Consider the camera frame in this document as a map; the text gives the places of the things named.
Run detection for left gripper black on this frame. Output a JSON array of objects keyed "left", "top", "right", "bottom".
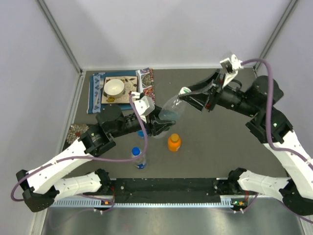
[{"left": 112, "top": 105, "right": 176, "bottom": 139}]

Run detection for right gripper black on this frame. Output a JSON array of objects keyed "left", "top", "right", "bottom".
[{"left": 178, "top": 69, "right": 258, "bottom": 118}]

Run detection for clear bottle green label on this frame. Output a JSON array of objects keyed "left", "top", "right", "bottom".
[{"left": 159, "top": 95, "right": 186, "bottom": 123}]

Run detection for orange juice bottle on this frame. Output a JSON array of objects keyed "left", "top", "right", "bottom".
[{"left": 167, "top": 133, "right": 181, "bottom": 152}]

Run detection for white green bottle cap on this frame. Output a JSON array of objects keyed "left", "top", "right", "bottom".
[{"left": 179, "top": 87, "right": 191, "bottom": 95}]

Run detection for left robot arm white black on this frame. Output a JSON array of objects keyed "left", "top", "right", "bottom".
[{"left": 16, "top": 105, "right": 176, "bottom": 212}]

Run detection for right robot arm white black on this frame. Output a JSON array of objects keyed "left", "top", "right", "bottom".
[{"left": 179, "top": 70, "right": 313, "bottom": 216}]

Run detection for blue liquid bottle blue cap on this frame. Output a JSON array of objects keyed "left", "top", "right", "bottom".
[{"left": 137, "top": 130, "right": 144, "bottom": 138}]

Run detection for clear water bottle blue cap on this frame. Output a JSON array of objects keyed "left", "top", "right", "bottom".
[{"left": 132, "top": 147, "right": 147, "bottom": 169}]

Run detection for silver knife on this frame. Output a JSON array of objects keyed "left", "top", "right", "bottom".
[{"left": 136, "top": 83, "right": 143, "bottom": 100}]

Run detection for square floral plate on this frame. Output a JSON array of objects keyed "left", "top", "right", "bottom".
[{"left": 101, "top": 76, "right": 138, "bottom": 104}]

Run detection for white ceramic bowl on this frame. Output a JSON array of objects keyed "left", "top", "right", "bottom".
[{"left": 103, "top": 79, "right": 125, "bottom": 98}]

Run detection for blue patterned placemat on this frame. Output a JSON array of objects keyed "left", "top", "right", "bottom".
[{"left": 87, "top": 68, "right": 155, "bottom": 114}]

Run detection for silver fork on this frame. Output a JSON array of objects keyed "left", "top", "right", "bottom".
[{"left": 94, "top": 78, "right": 104, "bottom": 106}]

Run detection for dark floral coaster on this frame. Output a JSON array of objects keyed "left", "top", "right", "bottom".
[{"left": 64, "top": 124, "right": 93, "bottom": 148}]

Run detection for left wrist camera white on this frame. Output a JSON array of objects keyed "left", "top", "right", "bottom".
[{"left": 130, "top": 92, "right": 155, "bottom": 117}]

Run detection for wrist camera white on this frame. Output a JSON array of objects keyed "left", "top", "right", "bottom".
[
  {"left": 220, "top": 54, "right": 243, "bottom": 88},
  {"left": 130, "top": 92, "right": 155, "bottom": 117}
]

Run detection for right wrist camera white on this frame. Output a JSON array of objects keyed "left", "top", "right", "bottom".
[{"left": 220, "top": 54, "right": 243, "bottom": 88}]

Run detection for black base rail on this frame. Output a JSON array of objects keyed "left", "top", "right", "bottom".
[{"left": 105, "top": 178, "right": 234, "bottom": 204}]

